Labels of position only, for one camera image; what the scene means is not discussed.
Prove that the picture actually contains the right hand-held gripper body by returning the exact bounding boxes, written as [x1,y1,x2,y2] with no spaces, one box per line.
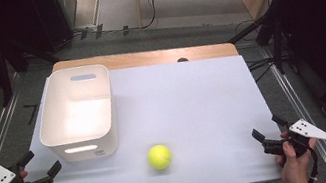
[257,114,326,166]

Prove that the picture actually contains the white plastic bin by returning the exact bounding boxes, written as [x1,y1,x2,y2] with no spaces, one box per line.
[28,61,124,169]

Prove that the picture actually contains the yellow tennis ball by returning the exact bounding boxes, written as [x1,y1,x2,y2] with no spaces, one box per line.
[145,142,175,172]

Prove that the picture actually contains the person's right hand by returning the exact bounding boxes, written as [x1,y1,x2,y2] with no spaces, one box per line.
[271,125,325,183]

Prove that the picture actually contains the white table mat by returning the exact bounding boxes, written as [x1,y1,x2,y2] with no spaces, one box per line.
[15,40,291,183]

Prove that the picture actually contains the black tripod stand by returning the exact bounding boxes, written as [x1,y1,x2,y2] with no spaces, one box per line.
[220,0,317,84]
[0,29,66,108]

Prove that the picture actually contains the wooden table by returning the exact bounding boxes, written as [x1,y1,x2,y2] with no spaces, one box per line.
[50,30,240,89]

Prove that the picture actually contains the black cabinet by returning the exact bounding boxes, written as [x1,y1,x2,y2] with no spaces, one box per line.
[27,0,87,57]

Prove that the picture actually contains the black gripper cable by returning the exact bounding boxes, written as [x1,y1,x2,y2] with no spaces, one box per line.
[300,145,323,183]

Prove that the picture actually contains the black floor cables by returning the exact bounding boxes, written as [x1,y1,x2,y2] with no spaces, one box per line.
[232,15,282,85]

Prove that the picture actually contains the black hanging cable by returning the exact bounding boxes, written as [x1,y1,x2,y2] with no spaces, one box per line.
[136,0,165,30]

